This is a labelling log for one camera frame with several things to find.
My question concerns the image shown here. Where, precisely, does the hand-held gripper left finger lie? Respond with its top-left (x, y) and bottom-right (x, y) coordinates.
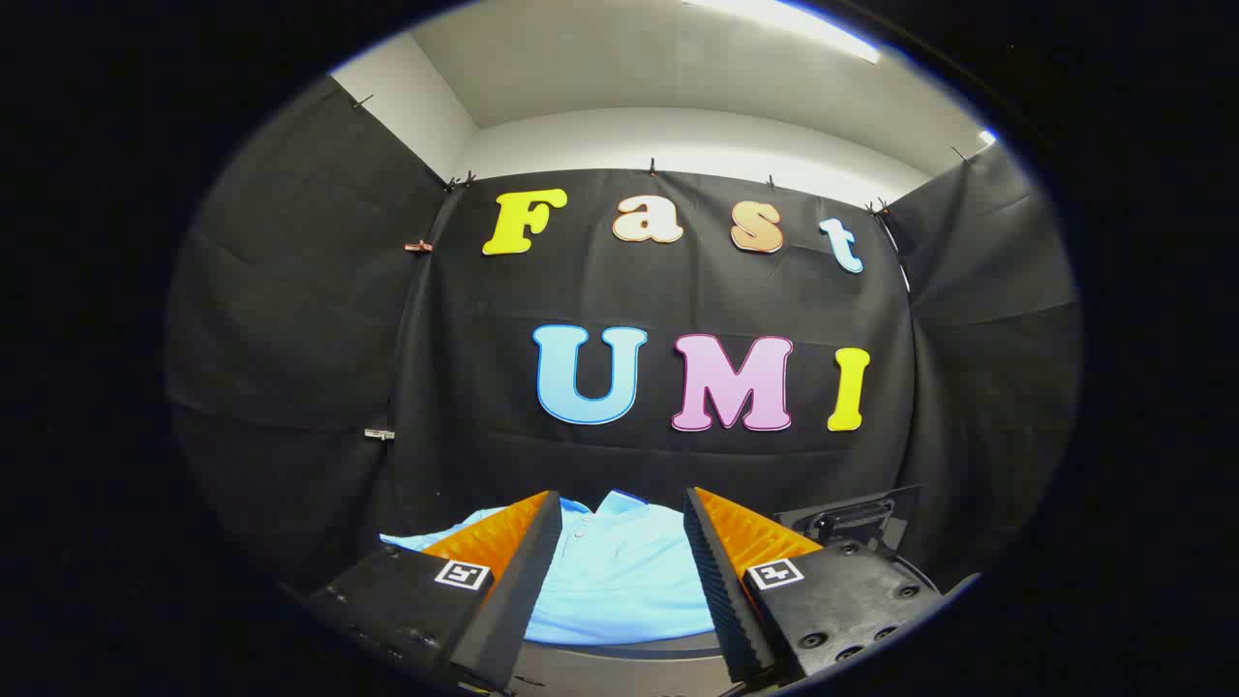
top-left (308, 490), bottom-right (564, 693)

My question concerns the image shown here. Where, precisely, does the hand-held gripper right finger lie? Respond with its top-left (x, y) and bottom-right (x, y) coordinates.
top-left (682, 486), bottom-right (948, 686)

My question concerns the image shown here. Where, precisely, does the light blue polo shirt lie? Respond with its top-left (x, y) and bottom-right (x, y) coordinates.
top-left (379, 490), bottom-right (722, 647)

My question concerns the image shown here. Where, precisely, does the black backdrop cloth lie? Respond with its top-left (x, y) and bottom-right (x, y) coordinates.
top-left (165, 76), bottom-right (1082, 601)

